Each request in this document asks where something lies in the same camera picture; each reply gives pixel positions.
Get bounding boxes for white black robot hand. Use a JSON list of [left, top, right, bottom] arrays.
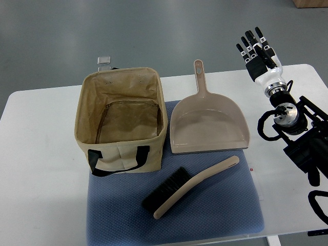
[[236, 27, 286, 94]]

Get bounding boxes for pink hand broom black bristles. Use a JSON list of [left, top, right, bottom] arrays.
[[141, 156, 239, 219]]

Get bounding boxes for wooden box corner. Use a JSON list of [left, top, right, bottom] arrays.
[[293, 0, 328, 8]]

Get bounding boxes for pink plastic dustpan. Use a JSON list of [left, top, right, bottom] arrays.
[[170, 59, 250, 154]]

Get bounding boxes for blue textured mat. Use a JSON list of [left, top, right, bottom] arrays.
[[86, 100, 265, 245]]

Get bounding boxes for black table control panel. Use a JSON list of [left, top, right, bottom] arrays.
[[307, 229, 328, 237]]

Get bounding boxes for yellow fabric bag black handles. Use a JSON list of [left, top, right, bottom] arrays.
[[74, 67, 168, 177]]

